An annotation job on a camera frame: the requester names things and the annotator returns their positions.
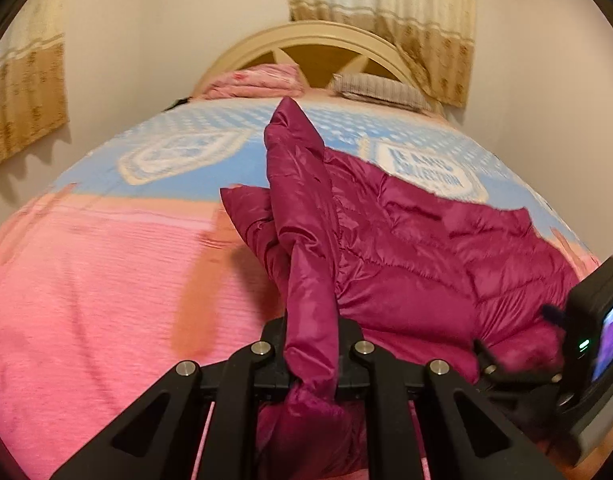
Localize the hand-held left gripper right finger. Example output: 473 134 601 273
336 317 565 480

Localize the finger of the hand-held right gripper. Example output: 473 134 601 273
473 338 564 393
543 304 569 334

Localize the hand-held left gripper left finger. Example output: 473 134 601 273
50 317 295 480

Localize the magenta puffer jacket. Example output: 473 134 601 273
220 96 582 471

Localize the pink and blue bedspread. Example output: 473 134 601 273
0 95 605 480

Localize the striped pillow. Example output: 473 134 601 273
331 72 432 112

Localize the folded pink floral quilt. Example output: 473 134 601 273
204 63 307 101

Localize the cream arched headboard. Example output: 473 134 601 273
194 21 437 107

